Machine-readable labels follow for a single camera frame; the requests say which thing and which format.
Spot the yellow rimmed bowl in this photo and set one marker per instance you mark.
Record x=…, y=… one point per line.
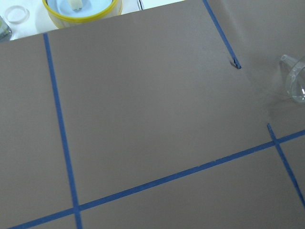
x=63, y=16

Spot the clear bottle black cap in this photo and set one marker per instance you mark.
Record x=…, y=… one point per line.
x=5, y=31

